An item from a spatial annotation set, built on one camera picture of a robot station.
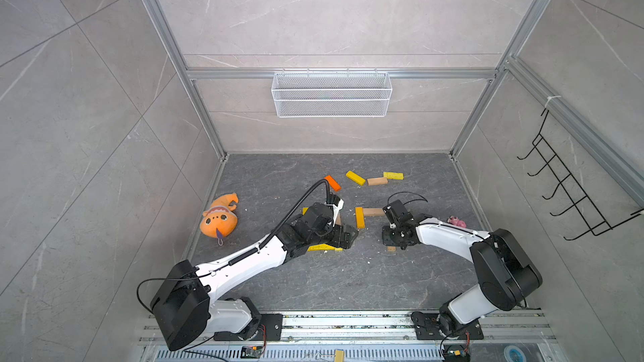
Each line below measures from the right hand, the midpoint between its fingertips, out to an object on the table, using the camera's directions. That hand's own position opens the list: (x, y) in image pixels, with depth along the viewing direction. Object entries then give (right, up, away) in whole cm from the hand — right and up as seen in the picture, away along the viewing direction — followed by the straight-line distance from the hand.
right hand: (390, 238), depth 92 cm
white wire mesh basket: (-22, +57, +8) cm, 62 cm away
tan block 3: (-5, +9, +6) cm, 12 cm away
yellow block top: (-11, +22, +18) cm, 31 cm away
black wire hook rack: (+40, +12, -35) cm, 54 cm away
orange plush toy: (-63, +8, -5) cm, 64 cm away
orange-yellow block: (-11, +7, +3) cm, 14 cm away
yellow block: (-26, +3, -23) cm, 35 cm away
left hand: (-16, +7, -15) cm, 23 cm away
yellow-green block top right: (+5, +24, +18) cm, 30 cm away
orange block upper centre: (-21, +20, +15) cm, 33 cm away
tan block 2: (-20, +6, +3) cm, 21 cm away
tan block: (-1, -3, -4) cm, 5 cm away
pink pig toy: (+26, +6, +3) cm, 27 cm away
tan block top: (-2, +21, +16) cm, 26 cm away
